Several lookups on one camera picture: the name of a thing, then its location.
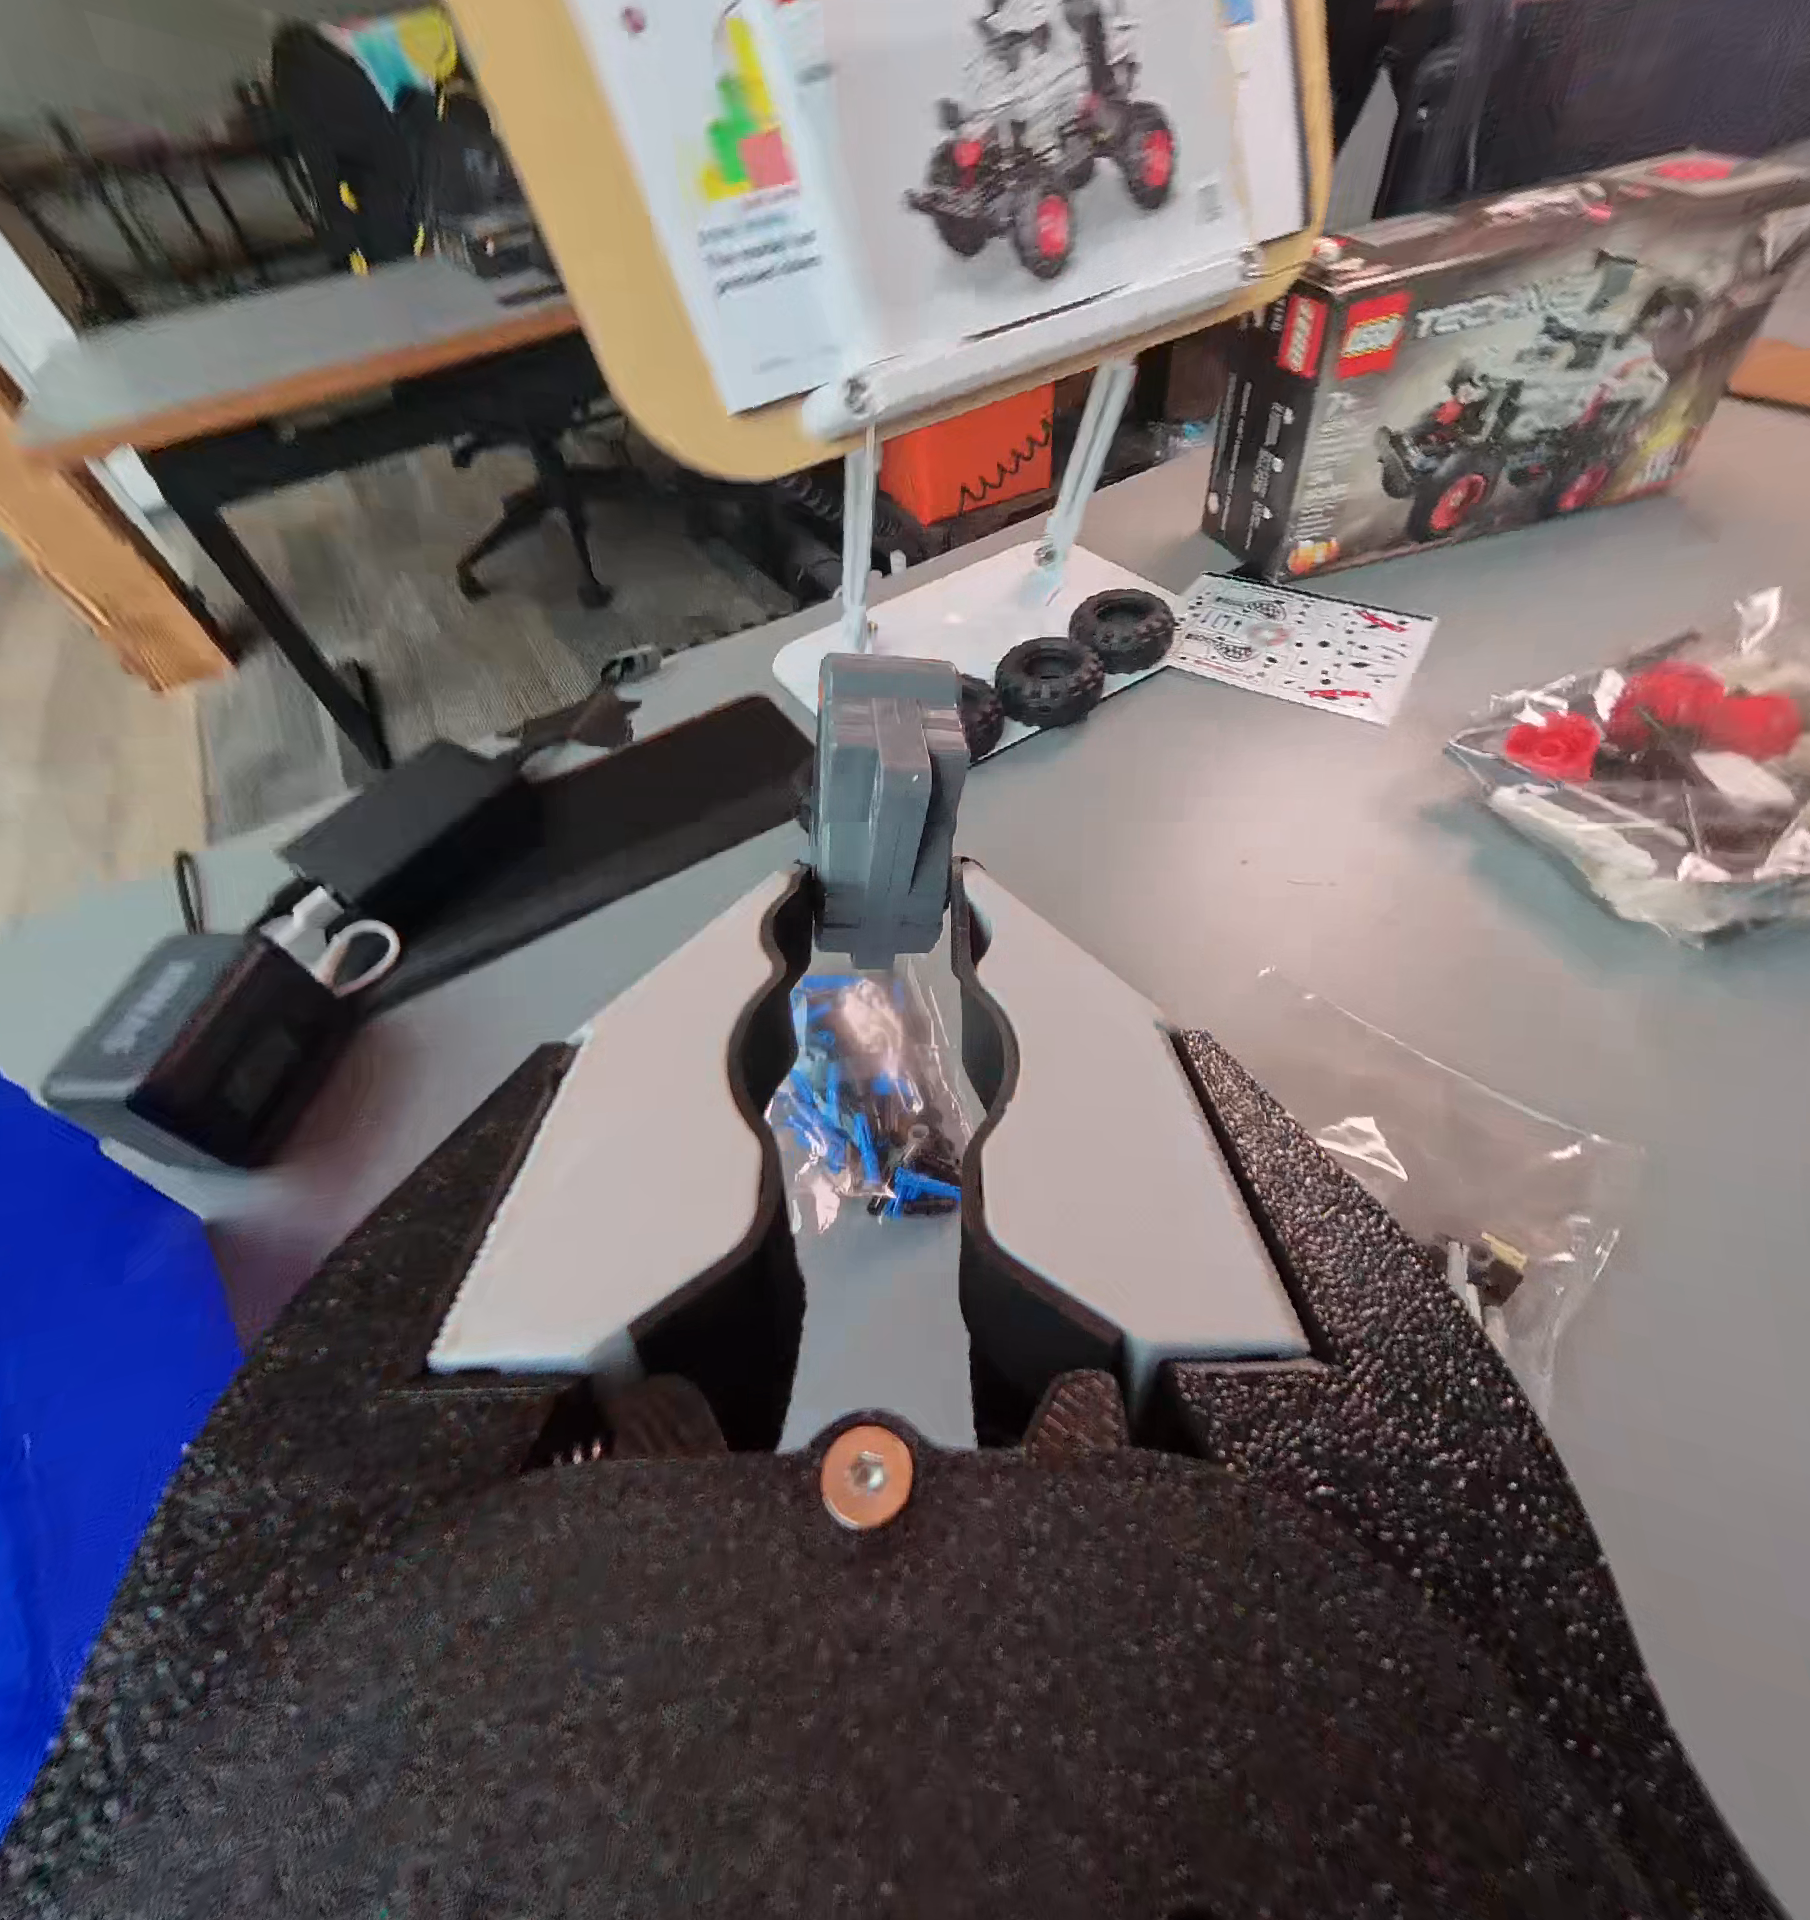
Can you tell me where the grey table with wooden edge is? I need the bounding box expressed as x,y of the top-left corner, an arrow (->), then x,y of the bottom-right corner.
1722,224 -> 1810,425

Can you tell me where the black power adapter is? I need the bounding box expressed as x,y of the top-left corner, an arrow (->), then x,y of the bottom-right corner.
278,738 -> 537,903

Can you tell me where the clear bag of mixed parts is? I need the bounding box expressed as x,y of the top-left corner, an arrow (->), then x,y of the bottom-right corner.
1248,958 -> 1652,1388

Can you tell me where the clear bag of blue pins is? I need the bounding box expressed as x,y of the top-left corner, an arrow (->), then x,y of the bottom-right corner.
762,967 -> 979,1233

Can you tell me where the white book stand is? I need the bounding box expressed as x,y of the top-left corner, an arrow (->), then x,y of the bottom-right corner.
446,0 -> 1334,730

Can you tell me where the grey table with black legs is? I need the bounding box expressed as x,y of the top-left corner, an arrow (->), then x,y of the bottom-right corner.
13,262 -> 607,770

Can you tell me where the grey toy motor block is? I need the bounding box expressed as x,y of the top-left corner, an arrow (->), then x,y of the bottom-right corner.
796,653 -> 973,966

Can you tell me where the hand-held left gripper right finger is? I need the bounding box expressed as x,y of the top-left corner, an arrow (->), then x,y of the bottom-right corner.
954,859 -> 1311,1388

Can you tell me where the blue cloth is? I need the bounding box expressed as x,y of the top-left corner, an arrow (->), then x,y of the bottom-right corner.
0,1027 -> 246,1870

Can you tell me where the black toy truck box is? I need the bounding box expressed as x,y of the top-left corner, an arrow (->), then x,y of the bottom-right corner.
1200,148 -> 1810,588

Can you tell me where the clear bag of red white parts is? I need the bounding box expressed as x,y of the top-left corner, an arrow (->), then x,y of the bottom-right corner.
1448,581 -> 1810,950

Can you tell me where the black power bank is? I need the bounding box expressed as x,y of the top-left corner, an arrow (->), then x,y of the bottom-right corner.
41,917 -> 405,1171

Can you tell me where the white sticker sheet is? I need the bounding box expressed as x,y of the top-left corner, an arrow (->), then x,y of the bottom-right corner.
1164,569 -> 1442,730

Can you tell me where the black swivel chair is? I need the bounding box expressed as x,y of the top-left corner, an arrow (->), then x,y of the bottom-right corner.
453,405 -> 618,609

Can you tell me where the short white cable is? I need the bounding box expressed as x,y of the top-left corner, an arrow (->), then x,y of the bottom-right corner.
253,886 -> 405,998

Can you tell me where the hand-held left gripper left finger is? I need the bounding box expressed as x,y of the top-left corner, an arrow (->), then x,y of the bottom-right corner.
427,868 -> 818,1374

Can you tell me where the orange storage box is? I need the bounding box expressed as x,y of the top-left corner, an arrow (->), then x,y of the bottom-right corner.
878,381 -> 1064,519

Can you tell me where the white instruction booklet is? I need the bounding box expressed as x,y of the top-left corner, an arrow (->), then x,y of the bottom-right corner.
568,0 -> 1316,420

